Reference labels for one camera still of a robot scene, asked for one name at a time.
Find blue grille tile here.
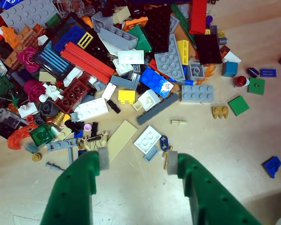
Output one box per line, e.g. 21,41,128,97
259,68,277,77

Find teal blue cube brick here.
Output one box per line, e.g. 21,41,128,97
222,61,239,77

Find white slope piece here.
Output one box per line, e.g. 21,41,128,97
222,50,242,63

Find gold toothed plate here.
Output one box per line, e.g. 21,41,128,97
212,105,229,120

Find blue studded plate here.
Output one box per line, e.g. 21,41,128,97
53,24,85,53

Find black tile with blue stripes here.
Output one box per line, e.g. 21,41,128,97
32,45,74,80

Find small tan square piece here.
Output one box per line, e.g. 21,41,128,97
133,100,145,111

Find white tap piece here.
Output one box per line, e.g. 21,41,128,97
39,83,64,103

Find tan small brick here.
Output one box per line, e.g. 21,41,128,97
112,6,131,24

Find dark blue round piece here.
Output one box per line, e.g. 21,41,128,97
246,67,260,78

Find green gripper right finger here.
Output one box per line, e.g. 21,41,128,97
167,150,263,225

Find short black bar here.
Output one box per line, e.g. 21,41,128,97
107,100,121,114

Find orange plate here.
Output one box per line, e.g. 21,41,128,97
122,16,148,32

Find dark green plant piece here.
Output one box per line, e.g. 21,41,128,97
0,75,22,107

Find dark red brick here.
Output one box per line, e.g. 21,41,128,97
54,77,89,114

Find yellow grille tile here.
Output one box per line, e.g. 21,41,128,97
77,32,94,50

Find long red beam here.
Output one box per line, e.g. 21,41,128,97
60,41,115,84

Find small grey-blue framed tile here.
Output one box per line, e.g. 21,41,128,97
144,146,160,162

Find small gold cane piece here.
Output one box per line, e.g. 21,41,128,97
163,145,173,170

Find white square plate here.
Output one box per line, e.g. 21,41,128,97
133,125,162,155

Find white smooth tile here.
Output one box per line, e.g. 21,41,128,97
102,82,117,101

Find green slope brick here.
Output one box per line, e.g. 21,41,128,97
127,24,153,53

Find small grey round-ended piece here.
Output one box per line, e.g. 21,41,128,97
219,30,228,45

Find gold barrel piece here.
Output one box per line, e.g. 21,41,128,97
52,111,66,126

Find large grey studded plate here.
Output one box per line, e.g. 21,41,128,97
0,0,59,33

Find long dark grey plate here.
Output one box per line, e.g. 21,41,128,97
137,92,180,126

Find translucent green brick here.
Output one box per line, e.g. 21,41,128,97
29,123,57,148

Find yellow narrow brick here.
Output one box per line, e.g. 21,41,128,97
177,39,190,66

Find yellow square brick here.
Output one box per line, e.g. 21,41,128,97
118,90,136,105

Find small blue angled plate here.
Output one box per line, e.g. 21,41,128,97
262,156,281,179

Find grey brick with round hole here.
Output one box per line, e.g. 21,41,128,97
189,62,205,80

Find translucent orange flame piece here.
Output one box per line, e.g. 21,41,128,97
196,65,217,85

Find grey angled bracket piece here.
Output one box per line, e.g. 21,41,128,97
110,72,141,91

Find grey two-by-four brick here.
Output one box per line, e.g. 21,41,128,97
181,84,214,104

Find green plate with one stud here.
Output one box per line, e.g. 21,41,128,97
247,77,266,95

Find long red brick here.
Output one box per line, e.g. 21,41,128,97
189,0,207,35

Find white hollow square brick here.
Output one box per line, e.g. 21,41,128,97
137,89,161,111

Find long tan flat tile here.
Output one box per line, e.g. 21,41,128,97
107,120,138,164

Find large black studded plate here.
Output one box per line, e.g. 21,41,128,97
144,4,173,53

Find blue brick with white print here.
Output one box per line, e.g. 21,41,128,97
139,67,174,98

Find dark grey round piece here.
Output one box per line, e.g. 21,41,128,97
38,99,56,117

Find tan minifigure torso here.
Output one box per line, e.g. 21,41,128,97
78,131,108,150

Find translucent orange curved piece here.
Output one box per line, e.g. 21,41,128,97
7,116,38,150

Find grey wing plate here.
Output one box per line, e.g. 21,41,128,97
154,34,186,82

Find magenta rounded piece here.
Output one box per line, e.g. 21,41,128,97
23,79,46,102

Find black smooth plate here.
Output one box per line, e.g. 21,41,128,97
194,34,222,66

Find red round piece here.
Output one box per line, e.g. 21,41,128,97
234,75,250,88

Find green smooth square tile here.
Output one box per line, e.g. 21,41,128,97
227,95,250,117

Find white two-by-four plate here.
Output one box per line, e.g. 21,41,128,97
74,97,110,122

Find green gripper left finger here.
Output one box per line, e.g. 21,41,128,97
39,147,111,225

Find grey-blue plate with holes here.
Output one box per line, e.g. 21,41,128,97
46,138,78,152

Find tan slope piece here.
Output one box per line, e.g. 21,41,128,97
38,71,58,84

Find magenta flower piece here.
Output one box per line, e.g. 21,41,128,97
16,46,40,73

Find small blue oval piece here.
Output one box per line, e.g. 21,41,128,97
159,135,170,150

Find white brick with stud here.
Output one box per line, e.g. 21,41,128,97
17,102,39,119

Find small grey syringe tool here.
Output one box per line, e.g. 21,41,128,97
45,161,66,171

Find white two-stud plate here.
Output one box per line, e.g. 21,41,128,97
117,50,145,65

